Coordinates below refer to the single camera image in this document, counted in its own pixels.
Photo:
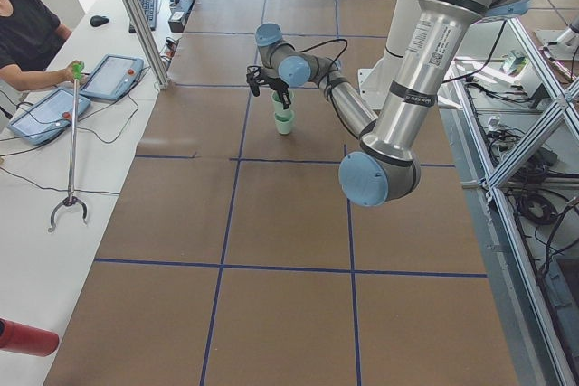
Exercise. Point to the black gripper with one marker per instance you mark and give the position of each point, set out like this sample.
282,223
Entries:
274,83

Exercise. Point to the pale green cup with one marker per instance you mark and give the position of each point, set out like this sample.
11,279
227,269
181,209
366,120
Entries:
278,105
284,123

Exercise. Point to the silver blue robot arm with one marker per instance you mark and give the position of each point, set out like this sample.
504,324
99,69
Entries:
429,32

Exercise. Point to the black keyboard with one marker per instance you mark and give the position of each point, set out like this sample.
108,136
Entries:
149,8

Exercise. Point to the blue teach pendant far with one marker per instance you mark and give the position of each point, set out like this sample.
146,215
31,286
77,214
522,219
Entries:
113,77

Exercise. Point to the blue teach pendant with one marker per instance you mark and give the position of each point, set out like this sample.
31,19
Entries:
113,77
45,120

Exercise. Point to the brown paper table cover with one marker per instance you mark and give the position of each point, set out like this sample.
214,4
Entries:
233,258

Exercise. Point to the black computer mouse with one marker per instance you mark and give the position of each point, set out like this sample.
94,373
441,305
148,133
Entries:
98,20

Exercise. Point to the blue teach pendant near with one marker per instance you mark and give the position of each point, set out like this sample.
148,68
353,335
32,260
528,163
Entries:
45,120

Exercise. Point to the person in black shirt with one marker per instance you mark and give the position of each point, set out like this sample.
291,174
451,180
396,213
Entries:
31,36

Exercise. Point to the red bottle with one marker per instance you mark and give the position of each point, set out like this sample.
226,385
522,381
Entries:
20,338

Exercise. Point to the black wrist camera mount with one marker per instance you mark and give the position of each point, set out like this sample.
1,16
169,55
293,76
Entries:
255,79

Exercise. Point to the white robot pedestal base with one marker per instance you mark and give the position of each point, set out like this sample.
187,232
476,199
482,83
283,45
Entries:
375,82

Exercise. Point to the grey aluminium frame post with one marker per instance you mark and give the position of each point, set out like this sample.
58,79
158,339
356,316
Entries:
147,41

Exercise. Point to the green handled reacher grabber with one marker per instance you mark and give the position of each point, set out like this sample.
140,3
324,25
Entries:
70,199

